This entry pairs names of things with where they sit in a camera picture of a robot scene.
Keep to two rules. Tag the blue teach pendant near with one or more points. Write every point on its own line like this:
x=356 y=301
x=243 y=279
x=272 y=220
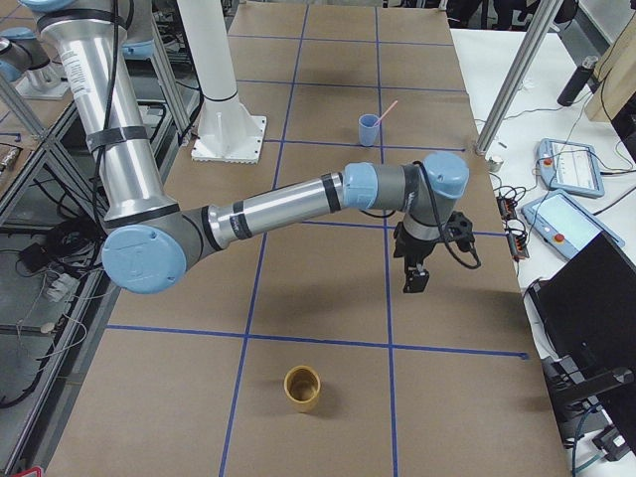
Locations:
x=564 y=223

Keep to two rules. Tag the aluminium frame post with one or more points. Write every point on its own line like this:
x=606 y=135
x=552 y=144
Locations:
x=530 y=45

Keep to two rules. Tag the black monitor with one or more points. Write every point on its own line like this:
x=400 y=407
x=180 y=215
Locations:
x=588 y=307

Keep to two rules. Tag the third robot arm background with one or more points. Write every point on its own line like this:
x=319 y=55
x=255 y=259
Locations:
x=28 y=67

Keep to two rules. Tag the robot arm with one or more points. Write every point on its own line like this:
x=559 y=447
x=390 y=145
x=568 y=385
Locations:
x=152 y=241

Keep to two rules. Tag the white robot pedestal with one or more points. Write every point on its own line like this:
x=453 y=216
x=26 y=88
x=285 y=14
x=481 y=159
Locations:
x=226 y=131

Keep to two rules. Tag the blue teach pendant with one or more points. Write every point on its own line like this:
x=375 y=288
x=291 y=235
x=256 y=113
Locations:
x=564 y=223
x=570 y=166

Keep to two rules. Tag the bamboo wooden cup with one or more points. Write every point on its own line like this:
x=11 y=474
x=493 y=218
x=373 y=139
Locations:
x=302 y=386

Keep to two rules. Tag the blue teach pendant far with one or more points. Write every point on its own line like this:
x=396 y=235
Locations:
x=570 y=166

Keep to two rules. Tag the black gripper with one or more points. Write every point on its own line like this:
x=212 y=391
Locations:
x=410 y=248

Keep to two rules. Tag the light blue plastic cup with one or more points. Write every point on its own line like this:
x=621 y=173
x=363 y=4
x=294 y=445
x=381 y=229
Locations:
x=368 y=128

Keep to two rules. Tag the black water bottle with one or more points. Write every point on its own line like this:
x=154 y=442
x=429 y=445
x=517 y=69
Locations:
x=577 y=81

